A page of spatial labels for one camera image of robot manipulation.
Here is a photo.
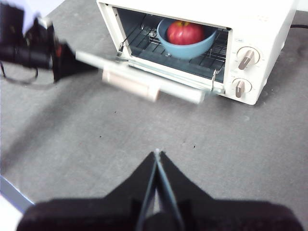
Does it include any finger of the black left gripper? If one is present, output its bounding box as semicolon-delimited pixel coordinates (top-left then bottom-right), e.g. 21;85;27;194
55;42;97;70
53;62;97;83

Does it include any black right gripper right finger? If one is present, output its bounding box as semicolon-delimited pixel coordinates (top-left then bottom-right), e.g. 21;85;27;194
157;151;304;231

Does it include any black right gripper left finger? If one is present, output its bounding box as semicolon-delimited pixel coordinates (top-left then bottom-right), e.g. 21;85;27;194
16;151;158;231

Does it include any oven door with beige handle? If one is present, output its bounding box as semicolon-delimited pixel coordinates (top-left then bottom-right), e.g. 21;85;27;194
76;50;226;104

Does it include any red apple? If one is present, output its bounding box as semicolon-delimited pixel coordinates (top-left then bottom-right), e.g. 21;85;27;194
167;20;205;46

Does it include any blue bowl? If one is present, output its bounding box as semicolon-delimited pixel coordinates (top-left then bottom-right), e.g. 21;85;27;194
156;18;218;60

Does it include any beige oven knob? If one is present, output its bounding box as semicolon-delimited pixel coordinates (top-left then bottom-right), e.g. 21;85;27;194
237;47;260;70
232;78;253;98

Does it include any cream toaster oven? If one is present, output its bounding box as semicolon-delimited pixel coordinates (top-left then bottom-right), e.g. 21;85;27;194
96;0;296;105

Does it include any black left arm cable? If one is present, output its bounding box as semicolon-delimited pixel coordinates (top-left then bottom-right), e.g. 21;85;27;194
0;61;39;85

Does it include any metal wire oven rack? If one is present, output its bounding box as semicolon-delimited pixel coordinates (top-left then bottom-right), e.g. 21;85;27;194
125;14;228;68

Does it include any black oven power cable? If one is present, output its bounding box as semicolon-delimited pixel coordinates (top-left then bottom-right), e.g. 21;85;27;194
290;23;308;31

